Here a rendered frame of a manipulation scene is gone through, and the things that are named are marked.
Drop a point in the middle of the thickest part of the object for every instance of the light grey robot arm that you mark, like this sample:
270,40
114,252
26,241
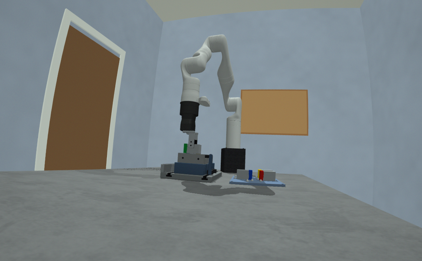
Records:
197,64

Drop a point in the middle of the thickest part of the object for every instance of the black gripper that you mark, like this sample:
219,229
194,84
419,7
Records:
189,109

